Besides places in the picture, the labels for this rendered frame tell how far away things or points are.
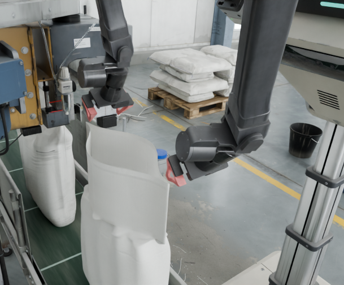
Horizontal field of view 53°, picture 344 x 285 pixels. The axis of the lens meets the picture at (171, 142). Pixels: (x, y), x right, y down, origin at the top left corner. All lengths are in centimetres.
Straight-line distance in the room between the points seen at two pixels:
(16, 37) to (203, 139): 70
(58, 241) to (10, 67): 101
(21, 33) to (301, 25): 77
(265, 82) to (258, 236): 192
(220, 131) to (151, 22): 561
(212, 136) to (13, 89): 49
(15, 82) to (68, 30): 34
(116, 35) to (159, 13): 540
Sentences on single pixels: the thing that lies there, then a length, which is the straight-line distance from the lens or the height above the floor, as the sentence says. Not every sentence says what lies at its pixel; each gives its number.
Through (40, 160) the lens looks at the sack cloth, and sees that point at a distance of 160.
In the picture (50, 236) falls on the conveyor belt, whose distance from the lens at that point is 174.
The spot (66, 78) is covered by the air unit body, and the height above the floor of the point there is 119.
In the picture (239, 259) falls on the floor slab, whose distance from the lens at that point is 220.
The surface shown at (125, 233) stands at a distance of 104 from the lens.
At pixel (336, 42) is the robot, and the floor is 139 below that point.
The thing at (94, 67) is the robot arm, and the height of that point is 128.
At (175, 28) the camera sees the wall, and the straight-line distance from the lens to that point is 654.
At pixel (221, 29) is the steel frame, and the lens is 708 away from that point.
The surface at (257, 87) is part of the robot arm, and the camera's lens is 53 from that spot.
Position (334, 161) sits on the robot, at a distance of 119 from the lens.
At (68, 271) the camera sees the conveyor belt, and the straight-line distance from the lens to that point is 157.
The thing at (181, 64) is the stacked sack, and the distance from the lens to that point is 392.
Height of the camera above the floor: 151
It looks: 27 degrees down
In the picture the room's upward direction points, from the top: 4 degrees clockwise
